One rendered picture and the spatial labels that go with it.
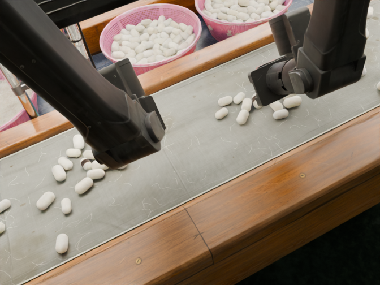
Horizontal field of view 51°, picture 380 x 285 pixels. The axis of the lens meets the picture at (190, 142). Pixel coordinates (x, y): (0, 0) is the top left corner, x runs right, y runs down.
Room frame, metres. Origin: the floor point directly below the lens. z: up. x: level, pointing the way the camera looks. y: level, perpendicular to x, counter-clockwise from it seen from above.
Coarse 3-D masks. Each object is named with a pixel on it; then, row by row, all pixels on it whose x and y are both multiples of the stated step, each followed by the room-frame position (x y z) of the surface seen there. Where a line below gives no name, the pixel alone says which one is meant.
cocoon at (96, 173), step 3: (90, 171) 0.49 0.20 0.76; (93, 171) 0.49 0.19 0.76; (96, 171) 0.49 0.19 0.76; (99, 171) 0.49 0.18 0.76; (102, 171) 0.49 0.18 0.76; (87, 174) 0.49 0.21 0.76; (90, 174) 0.49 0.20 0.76; (93, 174) 0.48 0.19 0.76; (96, 174) 0.48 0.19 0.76; (99, 174) 0.48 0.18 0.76; (102, 174) 0.48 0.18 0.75; (90, 177) 0.48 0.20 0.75; (93, 177) 0.48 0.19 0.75; (96, 177) 0.48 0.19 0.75; (99, 177) 0.48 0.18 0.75; (102, 177) 0.48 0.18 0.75
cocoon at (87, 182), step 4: (84, 180) 0.47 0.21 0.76; (88, 180) 0.47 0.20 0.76; (92, 180) 0.47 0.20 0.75; (76, 184) 0.47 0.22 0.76; (80, 184) 0.46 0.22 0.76; (84, 184) 0.46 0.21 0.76; (88, 184) 0.46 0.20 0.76; (92, 184) 0.47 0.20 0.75; (76, 188) 0.46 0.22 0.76; (80, 188) 0.46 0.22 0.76; (84, 188) 0.46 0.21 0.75; (88, 188) 0.46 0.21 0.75; (76, 192) 0.45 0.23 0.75; (80, 192) 0.45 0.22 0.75
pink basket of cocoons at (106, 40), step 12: (132, 12) 1.02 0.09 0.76; (168, 12) 1.01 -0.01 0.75; (180, 12) 0.99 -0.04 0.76; (192, 12) 0.95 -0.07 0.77; (108, 24) 0.97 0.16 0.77; (120, 24) 1.00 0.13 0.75; (132, 24) 1.01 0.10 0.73; (192, 24) 0.94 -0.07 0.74; (108, 36) 0.95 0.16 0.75; (108, 48) 0.91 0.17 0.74; (192, 48) 0.83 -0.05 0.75; (168, 60) 0.78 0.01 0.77; (144, 72) 0.79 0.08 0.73
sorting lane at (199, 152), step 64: (256, 64) 0.73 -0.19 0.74; (192, 128) 0.57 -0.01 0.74; (256, 128) 0.54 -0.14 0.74; (320, 128) 0.51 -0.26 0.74; (0, 192) 0.50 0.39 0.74; (64, 192) 0.47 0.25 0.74; (128, 192) 0.44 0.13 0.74; (192, 192) 0.41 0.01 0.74; (0, 256) 0.36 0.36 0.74; (64, 256) 0.33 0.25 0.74
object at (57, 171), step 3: (57, 165) 0.52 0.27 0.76; (54, 168) 0.51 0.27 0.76; (57, 168) 0.51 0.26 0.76; (60, 168) 0.51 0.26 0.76; (54, 171) 0.51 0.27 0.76; (57, 171) 0.50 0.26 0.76; (60, 171) 0.50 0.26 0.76; (63, 171) 0.51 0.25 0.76; (54, 174) 0.50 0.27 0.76; (57, 174) 0.50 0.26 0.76; (60, 174) 0.50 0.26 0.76; (63, 174) 0.50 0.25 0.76; (57, 177) 0.49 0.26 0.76; (60, 177) 0.49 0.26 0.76; (63, 177) 0.49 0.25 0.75; (60, 180) 0.49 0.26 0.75
